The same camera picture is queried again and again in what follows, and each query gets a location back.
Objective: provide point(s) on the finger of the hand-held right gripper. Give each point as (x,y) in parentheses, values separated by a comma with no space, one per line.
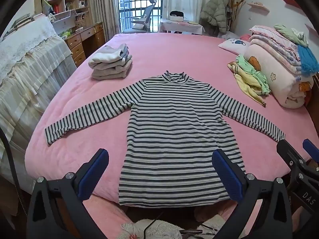
(311,148)
(289,154)

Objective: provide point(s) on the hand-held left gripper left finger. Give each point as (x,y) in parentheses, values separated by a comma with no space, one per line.
(93,174)

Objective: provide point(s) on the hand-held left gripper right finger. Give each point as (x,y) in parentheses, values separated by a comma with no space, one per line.
(228,176)

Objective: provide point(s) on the striped long-sleeve shirt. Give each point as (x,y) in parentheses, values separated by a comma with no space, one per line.
(172,129)

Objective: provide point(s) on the wooden headboard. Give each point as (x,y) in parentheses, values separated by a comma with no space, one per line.
(313,97)

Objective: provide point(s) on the rolled pink cartoon blanket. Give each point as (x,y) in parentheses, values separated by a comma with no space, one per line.
(281,79)

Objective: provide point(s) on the light green garment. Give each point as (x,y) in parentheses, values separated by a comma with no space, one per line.
(259,79)

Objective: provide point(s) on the yellow garment with striped cuffs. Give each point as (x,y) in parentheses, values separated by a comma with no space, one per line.
(245,84)

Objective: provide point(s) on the white fuzzy cloth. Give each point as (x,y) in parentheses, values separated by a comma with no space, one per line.
(159,230)

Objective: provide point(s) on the blue fringed towel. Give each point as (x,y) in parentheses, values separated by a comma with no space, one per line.
(309,59)

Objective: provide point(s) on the beige folded garment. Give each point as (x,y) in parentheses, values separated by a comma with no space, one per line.
(109,73)

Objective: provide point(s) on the folded pink striped quilt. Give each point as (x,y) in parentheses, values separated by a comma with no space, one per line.
(271,42)

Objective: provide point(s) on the pale green folded garment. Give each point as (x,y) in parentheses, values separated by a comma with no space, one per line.
(289,33)

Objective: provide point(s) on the white folded garment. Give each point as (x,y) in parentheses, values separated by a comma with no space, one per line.
(104,57)

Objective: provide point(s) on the pink cartoon pillow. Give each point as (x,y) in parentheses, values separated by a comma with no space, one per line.
(234,46)

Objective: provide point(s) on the blue grey folded garment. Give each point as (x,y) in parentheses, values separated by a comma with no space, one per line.
(125,54)

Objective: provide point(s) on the dark pink cloth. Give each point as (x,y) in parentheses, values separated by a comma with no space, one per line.
(245,37)

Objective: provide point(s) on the wooden desk with drawers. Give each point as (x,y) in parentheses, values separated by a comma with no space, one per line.
(87,42)

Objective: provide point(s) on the pink bed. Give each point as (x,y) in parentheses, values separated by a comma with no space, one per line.
(174,52)

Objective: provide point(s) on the green tissue box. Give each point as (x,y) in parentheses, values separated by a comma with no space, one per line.
(66,34)

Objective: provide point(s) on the small table with white cloth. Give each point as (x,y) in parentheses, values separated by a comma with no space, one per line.
(182,27)

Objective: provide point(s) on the wooden coat rack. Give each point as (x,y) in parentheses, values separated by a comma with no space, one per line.
(236,5)

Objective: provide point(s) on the olive padded jacket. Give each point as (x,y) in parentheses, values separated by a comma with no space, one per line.
(215,10)

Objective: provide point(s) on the grey office chair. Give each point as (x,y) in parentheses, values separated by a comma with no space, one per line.
(143,17)

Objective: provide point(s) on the white box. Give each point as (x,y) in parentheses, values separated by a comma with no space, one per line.
(177,18)

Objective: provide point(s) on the beige curtain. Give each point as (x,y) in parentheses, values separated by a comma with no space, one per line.
(103,7)

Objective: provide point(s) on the row of books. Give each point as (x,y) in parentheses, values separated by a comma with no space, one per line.
(21,22)

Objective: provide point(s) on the black item on white box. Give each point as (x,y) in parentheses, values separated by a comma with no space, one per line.
(177,13)

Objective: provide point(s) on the red wall shelf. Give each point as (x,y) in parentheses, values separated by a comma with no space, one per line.
(290,1)

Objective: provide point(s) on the pink wooden wall shelf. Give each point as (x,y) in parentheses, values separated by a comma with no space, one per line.
(259,6)

